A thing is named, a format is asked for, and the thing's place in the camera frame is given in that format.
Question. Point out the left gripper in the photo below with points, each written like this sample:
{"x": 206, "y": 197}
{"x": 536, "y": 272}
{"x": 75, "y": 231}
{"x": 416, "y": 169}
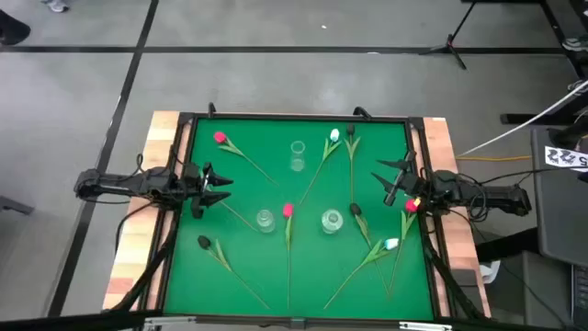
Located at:
{"x": 195, "y": 189}

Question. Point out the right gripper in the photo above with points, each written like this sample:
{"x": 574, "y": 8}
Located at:
{"x": 411, "y": 183}

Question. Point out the red artificial tulip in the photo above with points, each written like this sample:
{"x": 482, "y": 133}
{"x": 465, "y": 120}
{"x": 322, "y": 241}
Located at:
{"x": 410, "y": 206}
{"x": 288, "y": 210}
{"x": 220, "y": 137}

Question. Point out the ribbed clear glass vase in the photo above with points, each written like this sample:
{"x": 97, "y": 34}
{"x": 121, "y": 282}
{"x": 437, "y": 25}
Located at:
{"x": 265, "y": 221}

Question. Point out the light blue artificial tulip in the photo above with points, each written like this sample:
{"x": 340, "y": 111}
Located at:
{"x": 334, "y": 134}
{"x": 392, "y": 243}

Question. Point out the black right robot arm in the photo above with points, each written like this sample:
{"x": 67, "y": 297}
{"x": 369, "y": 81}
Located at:
{"x": 496, "y": 195}

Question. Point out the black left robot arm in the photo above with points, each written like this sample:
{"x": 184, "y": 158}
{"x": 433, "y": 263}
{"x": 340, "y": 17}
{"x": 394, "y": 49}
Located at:
{"x": 115, "y": 184}

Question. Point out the diamond-pattern clear glass vase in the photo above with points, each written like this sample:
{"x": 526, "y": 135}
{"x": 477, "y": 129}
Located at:
{"x": 331, "y": 221}

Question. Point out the slim clear glass vase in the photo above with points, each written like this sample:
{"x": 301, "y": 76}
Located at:
{"x": 297, "y": 163}

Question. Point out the green table mat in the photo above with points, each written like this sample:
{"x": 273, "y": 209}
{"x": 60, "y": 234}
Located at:
{"x": 257, "y": 276}

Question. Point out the white plastic object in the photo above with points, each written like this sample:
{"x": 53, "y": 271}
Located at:
{"x": 489, "y": 271}

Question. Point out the black tripod stand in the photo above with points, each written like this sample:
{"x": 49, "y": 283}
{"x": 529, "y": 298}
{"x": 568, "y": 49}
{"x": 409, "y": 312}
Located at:
{"x": 451, "y": 44}

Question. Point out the white paper number label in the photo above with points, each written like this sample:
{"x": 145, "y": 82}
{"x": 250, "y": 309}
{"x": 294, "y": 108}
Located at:
{"x": 562, "y": 158}

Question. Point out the gray hard case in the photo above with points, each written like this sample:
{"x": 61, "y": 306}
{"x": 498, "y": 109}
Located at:
{"x": 558, "y": 216}

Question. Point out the person's gray shoe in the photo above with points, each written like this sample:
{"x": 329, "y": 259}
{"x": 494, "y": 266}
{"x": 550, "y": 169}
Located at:
{"x": 56, "y": 5}
{"x": 576, "y": 43}

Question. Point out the person's black shoe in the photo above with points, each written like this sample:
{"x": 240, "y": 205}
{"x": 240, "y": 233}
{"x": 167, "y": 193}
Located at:
{"x": 11, "y": 30}

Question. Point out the black frame clamp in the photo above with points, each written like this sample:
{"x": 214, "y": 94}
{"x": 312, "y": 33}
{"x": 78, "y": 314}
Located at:
{"x": 211, "y": 110}
{"x": 363, "y": 111}

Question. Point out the silver metal bracket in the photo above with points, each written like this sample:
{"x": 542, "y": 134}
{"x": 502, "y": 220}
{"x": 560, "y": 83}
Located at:
{"x": 425, "y": 326}
{"x": 167, "y": 320}

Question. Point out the black desk leg frame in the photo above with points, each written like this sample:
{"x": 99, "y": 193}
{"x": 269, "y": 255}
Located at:
{"x": 533, "y": 118}

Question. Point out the table-level camera box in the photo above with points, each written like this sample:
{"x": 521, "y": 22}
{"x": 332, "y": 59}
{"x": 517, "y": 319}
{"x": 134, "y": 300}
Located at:
{"x": 297, "y": 323}

